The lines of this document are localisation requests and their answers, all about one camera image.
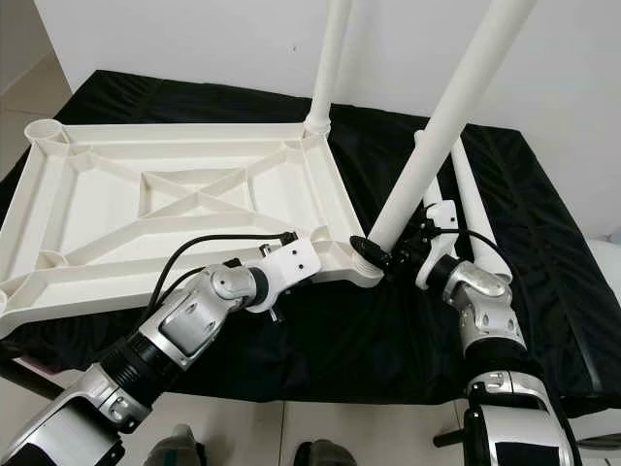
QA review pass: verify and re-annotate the black metal table leg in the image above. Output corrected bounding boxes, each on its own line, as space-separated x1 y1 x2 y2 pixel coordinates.
432 425 472 449
0 357 59 394

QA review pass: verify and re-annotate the black tablecloth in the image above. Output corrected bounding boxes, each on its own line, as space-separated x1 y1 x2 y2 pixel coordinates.
0 68 621 418

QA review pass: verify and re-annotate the grey robot right leg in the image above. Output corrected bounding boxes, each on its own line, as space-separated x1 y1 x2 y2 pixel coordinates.
296 439 360 466

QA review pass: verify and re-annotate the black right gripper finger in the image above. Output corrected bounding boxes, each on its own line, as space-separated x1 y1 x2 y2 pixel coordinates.
349 236 394 271

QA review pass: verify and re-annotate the grey robot left leg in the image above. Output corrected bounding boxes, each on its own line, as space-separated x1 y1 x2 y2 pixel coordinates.
155 424 201 466

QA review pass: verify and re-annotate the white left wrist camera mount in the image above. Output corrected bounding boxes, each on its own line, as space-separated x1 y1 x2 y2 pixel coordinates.
247 236 321 312

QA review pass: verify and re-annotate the pink cloth piece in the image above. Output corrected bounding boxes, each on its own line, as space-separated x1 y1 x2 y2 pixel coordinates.
24 357 64 376

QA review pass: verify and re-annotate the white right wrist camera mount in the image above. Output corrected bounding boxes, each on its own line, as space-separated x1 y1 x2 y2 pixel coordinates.
415 199 459 290

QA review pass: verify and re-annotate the grey robot leg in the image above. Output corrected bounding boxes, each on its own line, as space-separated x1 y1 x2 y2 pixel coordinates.
296 439 360 466
155 424 201 466

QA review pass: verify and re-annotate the white plastic children table top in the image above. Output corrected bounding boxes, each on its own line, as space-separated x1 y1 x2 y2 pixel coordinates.
0 117 384 341

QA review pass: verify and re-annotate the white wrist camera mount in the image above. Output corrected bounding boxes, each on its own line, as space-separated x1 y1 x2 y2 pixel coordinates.
247 236 321 312
415 199 459 290

